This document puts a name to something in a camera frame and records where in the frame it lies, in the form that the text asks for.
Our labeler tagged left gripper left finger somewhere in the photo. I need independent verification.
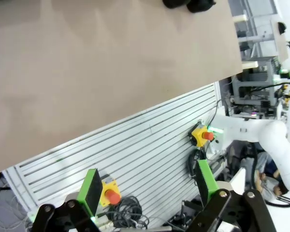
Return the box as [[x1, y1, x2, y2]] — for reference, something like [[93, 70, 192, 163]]
[[31, 168, 103, 232]]

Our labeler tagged person in grey clothing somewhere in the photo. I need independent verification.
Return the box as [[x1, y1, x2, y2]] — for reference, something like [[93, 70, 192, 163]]
[[253, 152, 290, 203]]

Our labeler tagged aluminium slatted panel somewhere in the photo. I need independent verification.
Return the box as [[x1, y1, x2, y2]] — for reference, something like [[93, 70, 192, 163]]
[[2, 82, 223, 223]]

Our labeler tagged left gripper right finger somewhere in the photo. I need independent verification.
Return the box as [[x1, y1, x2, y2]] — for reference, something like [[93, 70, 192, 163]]
[[186, 159, 277, 232]]

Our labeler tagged yellow emergency stop button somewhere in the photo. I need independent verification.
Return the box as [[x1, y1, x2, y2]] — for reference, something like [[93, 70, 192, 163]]
[[188, 122, 215, 147], [99, 178, 122, 207]]

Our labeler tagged grey metal equipment rack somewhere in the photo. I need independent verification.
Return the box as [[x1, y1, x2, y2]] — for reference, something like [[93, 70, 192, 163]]
[[232, 72, 281, 116]]

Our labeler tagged black coiled cable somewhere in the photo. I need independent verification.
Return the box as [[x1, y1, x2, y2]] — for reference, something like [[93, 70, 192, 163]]
[[188, 148, 208, 178], [106, 195, 150, 229]]

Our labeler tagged beige tube frame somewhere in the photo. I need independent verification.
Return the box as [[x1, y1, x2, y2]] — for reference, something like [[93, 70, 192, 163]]
[[232, 14, 259, 70]]

